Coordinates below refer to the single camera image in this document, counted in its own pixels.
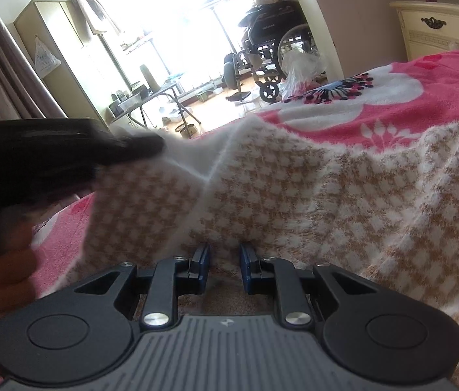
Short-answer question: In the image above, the dark thermos flask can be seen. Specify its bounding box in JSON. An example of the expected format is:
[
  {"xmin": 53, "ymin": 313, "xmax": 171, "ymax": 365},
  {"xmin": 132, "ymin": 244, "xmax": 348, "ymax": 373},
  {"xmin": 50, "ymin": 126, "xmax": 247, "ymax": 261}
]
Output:
[{"xmin": 140, "ymin": 64, "xmax": 159, "ymax": 92}]

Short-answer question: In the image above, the black wheelchair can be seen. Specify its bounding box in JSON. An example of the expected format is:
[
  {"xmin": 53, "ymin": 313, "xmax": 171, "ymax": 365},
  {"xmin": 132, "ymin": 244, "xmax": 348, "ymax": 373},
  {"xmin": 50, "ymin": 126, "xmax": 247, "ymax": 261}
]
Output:
[{"xmin": 233, "ymin": 0, "xmax": 320, "ymax": 102}]

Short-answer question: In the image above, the cream nightstand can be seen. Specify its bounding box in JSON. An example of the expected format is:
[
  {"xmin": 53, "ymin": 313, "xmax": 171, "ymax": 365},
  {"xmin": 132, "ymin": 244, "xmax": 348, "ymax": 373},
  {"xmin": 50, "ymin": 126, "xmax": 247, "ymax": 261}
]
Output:
[{"xmin": 389, "ymin": 0, "xmax": 459, "ymax": 63}]

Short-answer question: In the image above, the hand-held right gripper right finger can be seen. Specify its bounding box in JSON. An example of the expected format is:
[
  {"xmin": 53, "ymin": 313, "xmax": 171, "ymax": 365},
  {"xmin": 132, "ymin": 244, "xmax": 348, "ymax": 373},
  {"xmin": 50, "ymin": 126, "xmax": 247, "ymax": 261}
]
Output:
[{"xmin": 240, "ymin": 243, "xmax": 377, "ymax": 330}]

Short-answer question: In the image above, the white plastic bag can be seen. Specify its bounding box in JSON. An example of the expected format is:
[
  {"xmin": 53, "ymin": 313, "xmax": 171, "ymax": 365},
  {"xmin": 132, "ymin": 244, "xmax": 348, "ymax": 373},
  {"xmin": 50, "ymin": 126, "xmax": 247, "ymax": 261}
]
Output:
[{"xmin": 280, "ymin": 51, "xmax": 328, "ymax": 94}]

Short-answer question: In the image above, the hanging printed plastic bag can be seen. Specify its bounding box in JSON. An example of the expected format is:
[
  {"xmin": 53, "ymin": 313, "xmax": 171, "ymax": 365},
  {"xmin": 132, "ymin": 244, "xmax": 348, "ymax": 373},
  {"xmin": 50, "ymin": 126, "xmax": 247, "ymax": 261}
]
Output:
[{"xmin": 34, "ymin": 36, "xmax": 62, "ymax": 76}]

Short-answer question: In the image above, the hanging beige shirt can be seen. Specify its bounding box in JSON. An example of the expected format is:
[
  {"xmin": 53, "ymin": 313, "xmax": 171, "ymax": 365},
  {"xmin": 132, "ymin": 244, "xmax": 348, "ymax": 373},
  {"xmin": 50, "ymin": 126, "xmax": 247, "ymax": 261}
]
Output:
[{"xmin": 63, "ymin": 0, "xmax": 121, "ymax": 35}]

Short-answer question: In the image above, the beige checked knit cardigan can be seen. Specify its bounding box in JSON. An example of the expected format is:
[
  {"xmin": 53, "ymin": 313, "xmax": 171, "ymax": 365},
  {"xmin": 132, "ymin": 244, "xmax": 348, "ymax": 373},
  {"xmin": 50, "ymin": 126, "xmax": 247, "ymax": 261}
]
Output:
[{"xmin": 30, "ymin": 114, "xmax": 459, "ymax": 391}]

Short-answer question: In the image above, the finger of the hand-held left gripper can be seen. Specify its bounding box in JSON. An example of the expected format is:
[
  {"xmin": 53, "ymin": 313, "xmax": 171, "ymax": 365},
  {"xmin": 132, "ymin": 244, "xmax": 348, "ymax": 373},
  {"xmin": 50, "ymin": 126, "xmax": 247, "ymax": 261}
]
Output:
[{"xmin": 99, "ymin": 130, "xmax": 166, "ymax": 168}]

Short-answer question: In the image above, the pink floral blanket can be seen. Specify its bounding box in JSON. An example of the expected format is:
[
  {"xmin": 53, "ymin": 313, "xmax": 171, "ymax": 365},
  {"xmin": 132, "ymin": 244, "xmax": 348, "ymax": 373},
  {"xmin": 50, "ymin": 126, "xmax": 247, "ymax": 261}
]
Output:
[{"xmin": 26, "ymin": 47, "xmax": 459, "ymax": 306}]

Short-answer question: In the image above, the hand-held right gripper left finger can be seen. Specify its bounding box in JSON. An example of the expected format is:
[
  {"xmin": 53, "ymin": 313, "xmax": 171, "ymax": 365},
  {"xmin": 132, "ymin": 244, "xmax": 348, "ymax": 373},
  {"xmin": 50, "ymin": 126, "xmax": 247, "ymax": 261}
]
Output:
[{"xmin": 74, "ymin": 242, "xmax": 212, "ymax": 330}]

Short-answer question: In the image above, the person's left hand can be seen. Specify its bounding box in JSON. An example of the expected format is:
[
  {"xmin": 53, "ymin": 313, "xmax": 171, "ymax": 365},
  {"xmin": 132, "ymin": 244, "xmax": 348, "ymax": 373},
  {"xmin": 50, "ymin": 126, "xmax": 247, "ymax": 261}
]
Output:
[{"xmin": 0, "ymin": 220, "xmax": 37, "ymax": 323}]

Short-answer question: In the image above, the folding table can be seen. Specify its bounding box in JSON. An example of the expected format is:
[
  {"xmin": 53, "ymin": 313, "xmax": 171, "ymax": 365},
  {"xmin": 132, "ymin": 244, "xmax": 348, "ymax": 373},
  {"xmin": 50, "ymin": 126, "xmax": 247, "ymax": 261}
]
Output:
[{"xmin": 109, "ymin": 79, "xmax": 202, "ymax": 131}]

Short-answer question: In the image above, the cream wardrobe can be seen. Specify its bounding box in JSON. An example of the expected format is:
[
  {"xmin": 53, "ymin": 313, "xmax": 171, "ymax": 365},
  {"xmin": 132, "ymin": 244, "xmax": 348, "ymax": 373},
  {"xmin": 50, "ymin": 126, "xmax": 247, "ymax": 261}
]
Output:
[{"xmin": 13, "ymin": 0, "xmax": 112, "ymax": 131}]

